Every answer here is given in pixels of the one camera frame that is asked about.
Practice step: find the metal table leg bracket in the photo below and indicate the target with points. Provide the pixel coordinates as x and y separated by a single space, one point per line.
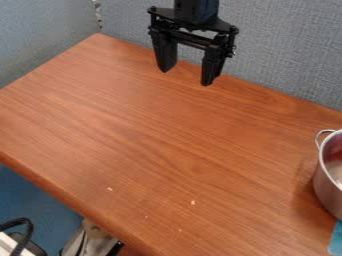
91 241

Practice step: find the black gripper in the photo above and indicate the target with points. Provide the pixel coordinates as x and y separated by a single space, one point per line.
191 23

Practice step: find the metal pot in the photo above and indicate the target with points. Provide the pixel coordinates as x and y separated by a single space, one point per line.
328 176

